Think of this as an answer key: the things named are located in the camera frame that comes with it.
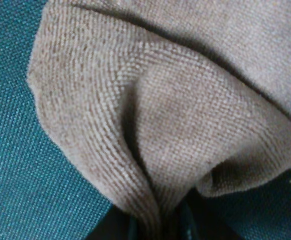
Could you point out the black tablecloth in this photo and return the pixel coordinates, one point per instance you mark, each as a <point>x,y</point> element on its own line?
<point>42,196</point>

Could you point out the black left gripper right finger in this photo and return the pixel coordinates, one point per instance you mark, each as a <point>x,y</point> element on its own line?
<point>196,221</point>

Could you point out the rust brown cloth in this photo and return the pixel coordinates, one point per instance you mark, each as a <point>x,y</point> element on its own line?
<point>150,99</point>

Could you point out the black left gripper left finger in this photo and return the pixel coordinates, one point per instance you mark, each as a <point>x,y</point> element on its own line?
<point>115,225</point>

